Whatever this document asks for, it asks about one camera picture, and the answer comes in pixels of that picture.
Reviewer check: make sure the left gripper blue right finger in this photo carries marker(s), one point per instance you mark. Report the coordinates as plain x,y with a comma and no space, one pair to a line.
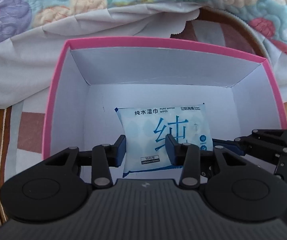
174,151

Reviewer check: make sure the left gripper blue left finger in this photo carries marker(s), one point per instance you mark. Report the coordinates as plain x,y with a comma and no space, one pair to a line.
119,150

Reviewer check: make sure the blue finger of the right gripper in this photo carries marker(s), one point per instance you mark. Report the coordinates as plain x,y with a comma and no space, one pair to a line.
230,145

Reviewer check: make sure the blue wet wipes pack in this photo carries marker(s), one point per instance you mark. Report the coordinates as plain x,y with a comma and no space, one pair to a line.
146,130

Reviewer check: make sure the pink cardboard box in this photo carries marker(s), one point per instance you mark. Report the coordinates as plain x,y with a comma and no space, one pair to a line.
83,115

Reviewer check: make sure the checkered rug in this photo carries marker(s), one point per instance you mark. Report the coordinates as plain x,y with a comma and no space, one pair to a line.
24,121

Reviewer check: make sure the white bed skirt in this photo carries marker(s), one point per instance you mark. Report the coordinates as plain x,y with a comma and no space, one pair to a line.
131,45

